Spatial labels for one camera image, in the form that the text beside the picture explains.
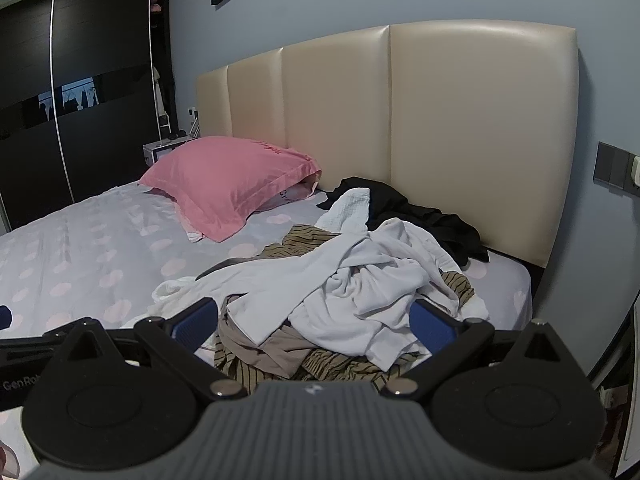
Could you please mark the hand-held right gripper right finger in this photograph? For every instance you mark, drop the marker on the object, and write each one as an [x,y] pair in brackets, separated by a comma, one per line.
[430,327]

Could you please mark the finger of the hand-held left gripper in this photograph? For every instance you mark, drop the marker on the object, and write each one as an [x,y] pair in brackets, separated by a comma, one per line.
[25,349]
[5,317]

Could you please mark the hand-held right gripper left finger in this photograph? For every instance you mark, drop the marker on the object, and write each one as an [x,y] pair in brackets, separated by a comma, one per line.
[192,320]

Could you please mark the white ruffle-collar top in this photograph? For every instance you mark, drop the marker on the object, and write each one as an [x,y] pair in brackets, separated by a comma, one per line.
[260,290]

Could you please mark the white crumpled garment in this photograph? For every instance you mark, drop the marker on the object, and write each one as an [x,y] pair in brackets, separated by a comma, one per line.
[380,285]

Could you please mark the taupe garment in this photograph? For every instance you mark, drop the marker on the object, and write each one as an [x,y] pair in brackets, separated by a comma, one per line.
[270,355]

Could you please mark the black garment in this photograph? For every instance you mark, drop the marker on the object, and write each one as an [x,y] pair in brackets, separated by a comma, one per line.
[425,215]

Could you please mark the striped brown garment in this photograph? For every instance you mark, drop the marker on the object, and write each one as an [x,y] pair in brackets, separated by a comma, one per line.
[305,240]

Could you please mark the pink pillow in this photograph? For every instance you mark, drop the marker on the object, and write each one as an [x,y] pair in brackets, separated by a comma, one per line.
[225,180]

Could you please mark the white waffle garment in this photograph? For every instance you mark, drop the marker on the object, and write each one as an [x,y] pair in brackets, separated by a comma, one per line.
[345,210]

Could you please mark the white nightstand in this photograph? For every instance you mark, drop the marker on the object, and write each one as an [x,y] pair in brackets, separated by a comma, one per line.
[160,152]

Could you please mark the cream padded headboard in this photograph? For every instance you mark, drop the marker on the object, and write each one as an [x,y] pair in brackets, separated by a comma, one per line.
[450,135]

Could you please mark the black sliding wardrobe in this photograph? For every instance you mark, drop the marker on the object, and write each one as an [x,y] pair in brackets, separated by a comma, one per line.
[100,110]

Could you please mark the white plug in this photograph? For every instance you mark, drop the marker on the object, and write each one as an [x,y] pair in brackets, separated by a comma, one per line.
[636,170]

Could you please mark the grey wall switch panel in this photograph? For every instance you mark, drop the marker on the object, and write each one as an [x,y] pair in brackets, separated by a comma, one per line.
[612,165]

